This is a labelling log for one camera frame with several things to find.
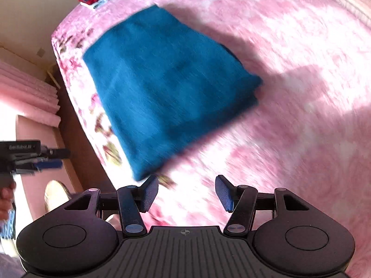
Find stack of pink foam sheets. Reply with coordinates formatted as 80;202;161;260
0;60;61;128

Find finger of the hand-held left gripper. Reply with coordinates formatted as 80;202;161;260
41;148;71;160
32;160;63;171

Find person's grey clothing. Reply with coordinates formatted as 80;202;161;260
0;252;26;278

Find brown wooden bed frame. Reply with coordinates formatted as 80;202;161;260
48;64;122;197

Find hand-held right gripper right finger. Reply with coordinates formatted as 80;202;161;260
215;175;311;235

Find person's left hand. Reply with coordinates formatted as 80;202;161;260
0;180;17;222

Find pink fluffy floral blanket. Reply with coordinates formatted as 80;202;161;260
51;0;371;278

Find beige slipper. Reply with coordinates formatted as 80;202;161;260
44;180;73;213

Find teal garment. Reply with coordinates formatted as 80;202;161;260
83;5;264;181

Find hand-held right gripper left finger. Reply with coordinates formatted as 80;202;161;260
63;175;160;237

